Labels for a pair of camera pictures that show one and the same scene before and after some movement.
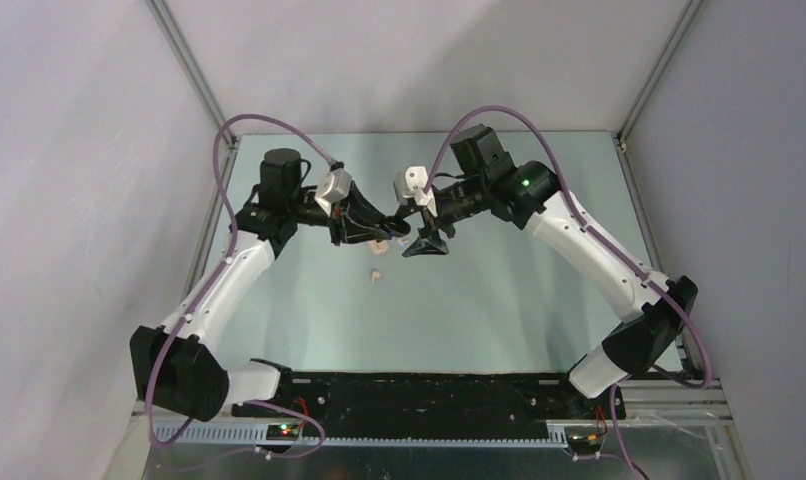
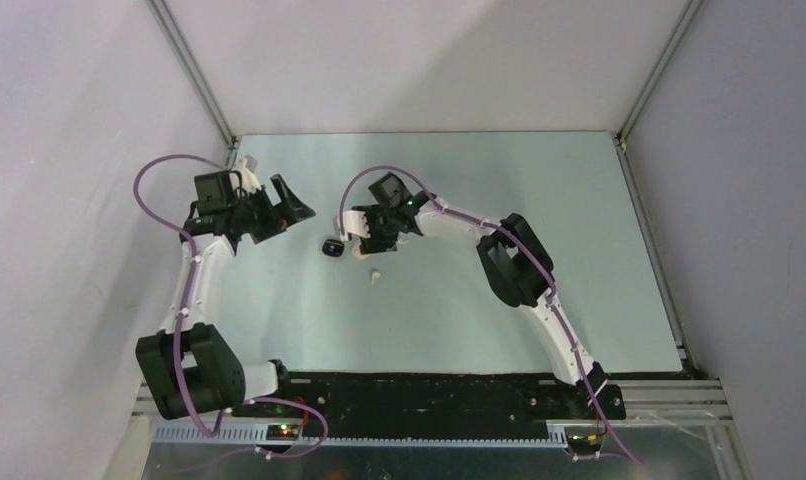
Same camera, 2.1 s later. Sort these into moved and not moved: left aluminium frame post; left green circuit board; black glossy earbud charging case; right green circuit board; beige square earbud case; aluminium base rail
Moved: beige square earbud case; black glossy earbud charging case
Not moved: left aluminium frame post; aluminium base rail; right green circuit board; left green circuit board
